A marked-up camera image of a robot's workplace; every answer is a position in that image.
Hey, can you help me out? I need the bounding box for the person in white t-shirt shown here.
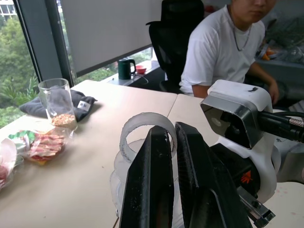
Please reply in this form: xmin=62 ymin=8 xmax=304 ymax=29
xmin=179 ymin=0 xmax=280 ymax=105

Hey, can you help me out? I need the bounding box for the clear bag of red snacks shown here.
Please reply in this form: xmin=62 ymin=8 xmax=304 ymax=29
xmin=8 ymin=129 xmax=68 ymax=166

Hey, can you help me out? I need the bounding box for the clear bag with white-red wrappers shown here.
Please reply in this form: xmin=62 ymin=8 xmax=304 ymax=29
xmin=0 ymin=137 xmax=24 ymax=190

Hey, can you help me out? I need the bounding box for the silver chain necklace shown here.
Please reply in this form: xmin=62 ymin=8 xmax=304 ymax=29
xmin=228 ymin=7 xmax=252 ymax=52

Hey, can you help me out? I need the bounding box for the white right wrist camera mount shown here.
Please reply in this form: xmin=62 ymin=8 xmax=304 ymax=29
xmin=199 ymin=79 xmax=282 ymax=203

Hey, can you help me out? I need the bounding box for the clear glass mug with seeds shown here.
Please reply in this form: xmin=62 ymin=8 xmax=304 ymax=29
xmin=38 ymin=78 xmax=78 ymax=132

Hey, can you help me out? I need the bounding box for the black office chair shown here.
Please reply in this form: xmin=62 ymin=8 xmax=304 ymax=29
xmin=145 ymin=0 xmax=205 ymax=94

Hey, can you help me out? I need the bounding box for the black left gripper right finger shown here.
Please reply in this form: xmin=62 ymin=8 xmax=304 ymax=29
xmin=174 ymin=122 xmax=253 ymax=228

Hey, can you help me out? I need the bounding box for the dark grey folded cloth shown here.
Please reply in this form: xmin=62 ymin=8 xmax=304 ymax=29
xmin=19 ymin=86 xmax=98 ymax=123

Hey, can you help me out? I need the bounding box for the person's left hand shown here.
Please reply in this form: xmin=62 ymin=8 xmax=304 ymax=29
xmin=267 ymin=80 xmax=280 ymax=105

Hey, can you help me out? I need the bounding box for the thin white cable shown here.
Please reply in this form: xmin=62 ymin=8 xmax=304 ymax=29
xmin=130 ymin=72 xmax=149 ymax=85

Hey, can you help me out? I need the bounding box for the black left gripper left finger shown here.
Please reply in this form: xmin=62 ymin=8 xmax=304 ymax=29
xmin=118 ymin=125 xmax=176 ymax=228

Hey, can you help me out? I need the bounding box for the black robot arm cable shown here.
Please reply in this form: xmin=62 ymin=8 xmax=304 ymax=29
xmin=257 ymin=109 xmax=304 ymax=143

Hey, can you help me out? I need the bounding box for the dark green electric kettle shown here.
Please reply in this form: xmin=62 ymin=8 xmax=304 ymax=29
xmin=118 ymin=57 xmax=136 ymax=80

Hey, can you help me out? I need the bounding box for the grey roller window blind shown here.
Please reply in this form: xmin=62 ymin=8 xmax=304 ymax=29
xmin=60 ymin=0 xmax=164 ymax=75

